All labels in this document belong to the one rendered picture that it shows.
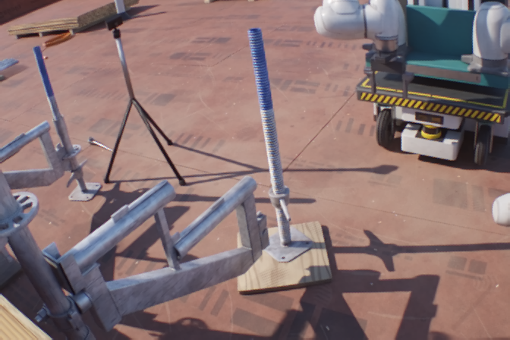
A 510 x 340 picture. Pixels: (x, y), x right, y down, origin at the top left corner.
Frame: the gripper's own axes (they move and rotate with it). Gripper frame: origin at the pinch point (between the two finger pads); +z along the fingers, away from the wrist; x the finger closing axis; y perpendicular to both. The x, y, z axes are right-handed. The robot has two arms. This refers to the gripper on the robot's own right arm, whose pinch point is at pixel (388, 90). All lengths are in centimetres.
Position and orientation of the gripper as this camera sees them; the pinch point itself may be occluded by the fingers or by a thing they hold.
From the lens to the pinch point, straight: 176.6
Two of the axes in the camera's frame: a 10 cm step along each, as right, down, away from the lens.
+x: -8.1, -1.7, 5.6
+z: 1.5, 8.7, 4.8
